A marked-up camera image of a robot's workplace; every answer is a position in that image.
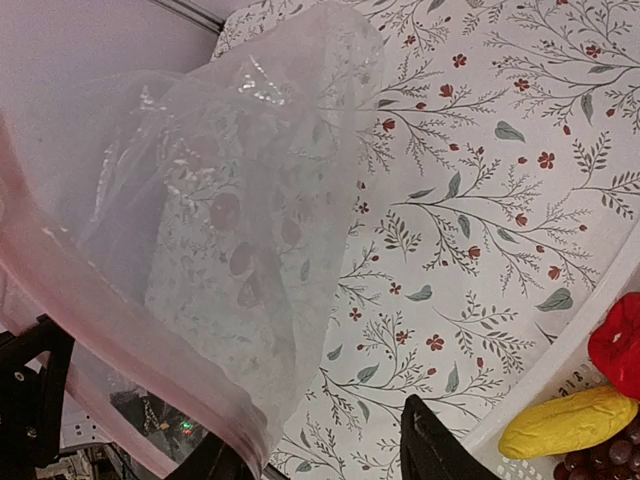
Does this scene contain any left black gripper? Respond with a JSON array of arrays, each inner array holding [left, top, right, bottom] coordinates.
[[1, 315, 74, 470]]

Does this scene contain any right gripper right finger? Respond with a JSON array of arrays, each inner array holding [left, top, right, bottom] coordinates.
[[400, 395, 498, 480]]

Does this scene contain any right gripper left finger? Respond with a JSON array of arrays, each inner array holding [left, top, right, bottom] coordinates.
[[165, 433, 259, 480]]

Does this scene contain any yellow corn front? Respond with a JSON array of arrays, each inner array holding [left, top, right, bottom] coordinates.
[[498, 385, 639, 460]]

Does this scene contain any red bell pepper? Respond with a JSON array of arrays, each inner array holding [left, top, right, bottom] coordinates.
[[588, 292, 639, 400]]

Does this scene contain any clear zip top bag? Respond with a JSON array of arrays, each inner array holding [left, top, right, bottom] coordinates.
[[1, 1, 384, 476]]

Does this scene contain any white plastic basket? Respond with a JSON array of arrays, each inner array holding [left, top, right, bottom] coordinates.
[[463, 227, 639, 479]]

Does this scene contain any dark red grapes bunch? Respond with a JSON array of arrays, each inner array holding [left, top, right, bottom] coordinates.
[[553, 421, 639, 480]]

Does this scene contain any floral tablecloth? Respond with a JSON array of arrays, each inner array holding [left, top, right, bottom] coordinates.
[[272, 1, 639, 479]]

